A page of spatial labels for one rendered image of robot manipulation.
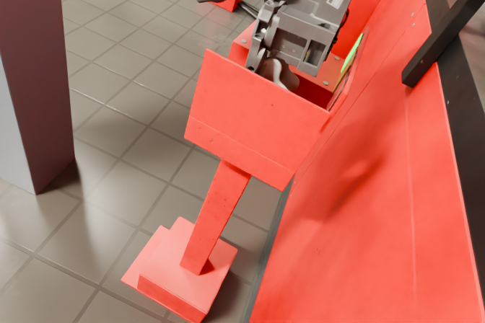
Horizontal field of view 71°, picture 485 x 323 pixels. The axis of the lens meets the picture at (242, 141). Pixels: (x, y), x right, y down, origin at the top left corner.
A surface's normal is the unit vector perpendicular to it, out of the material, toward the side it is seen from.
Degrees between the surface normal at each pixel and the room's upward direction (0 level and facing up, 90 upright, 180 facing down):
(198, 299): 0
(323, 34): 90
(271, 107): 90
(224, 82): 90
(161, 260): 0
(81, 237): 0
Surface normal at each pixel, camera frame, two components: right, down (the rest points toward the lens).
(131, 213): 0.29, -0.66
